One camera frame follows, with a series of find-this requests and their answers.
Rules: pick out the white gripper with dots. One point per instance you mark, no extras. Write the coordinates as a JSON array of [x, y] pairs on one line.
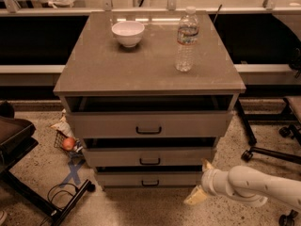
[[207, 181]]

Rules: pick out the clear plastic water bottle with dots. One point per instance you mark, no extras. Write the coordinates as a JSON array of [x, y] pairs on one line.
[[187, 38]]

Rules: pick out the black chair left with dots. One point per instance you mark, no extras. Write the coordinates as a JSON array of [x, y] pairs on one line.
[[43, 169]]

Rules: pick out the black wire basket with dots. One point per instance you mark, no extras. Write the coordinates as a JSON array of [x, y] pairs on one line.
[[77, 150]]

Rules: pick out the white ceramic bowl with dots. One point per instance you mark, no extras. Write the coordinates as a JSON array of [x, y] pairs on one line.
[[128, 33]]

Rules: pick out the blue tape cross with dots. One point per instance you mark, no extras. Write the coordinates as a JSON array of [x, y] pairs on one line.
[[74, 166]]

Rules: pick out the metal railing frame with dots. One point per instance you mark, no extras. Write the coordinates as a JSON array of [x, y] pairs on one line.
[[150, 3]]

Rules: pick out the grey drawer cabinet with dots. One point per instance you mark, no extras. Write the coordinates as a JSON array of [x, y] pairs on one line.
[[103, 76]]

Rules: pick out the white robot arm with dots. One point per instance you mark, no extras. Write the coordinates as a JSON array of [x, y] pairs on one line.
[[245, 185]]

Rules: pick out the crumpled snack bag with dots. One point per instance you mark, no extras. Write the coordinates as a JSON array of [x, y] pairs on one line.
[[62, 126]]

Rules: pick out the grey drawer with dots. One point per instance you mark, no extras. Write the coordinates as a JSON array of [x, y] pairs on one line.
[[163, 124], [148, 179], [129, 157]]

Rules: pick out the red apple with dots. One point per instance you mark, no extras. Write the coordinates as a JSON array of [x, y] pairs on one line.
[[68, 144]]

